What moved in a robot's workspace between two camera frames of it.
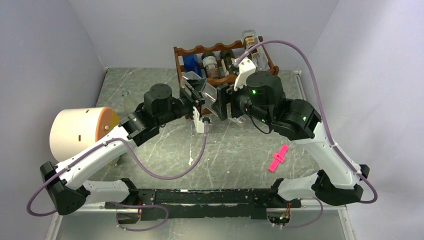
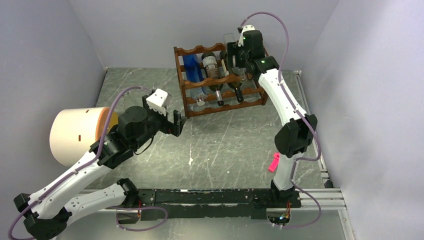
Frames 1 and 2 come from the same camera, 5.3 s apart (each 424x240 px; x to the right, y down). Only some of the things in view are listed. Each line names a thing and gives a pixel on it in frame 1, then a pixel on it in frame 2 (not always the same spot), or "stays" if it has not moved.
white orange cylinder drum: x=74 y=130 stays
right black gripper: x=226 y=94 -> x=233 y=49
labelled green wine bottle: x=211 y=65 stays
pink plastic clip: x=278 y=157 stays
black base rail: x=199 y=203 stays
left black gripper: x=197 y=87 -> x=169 y=127
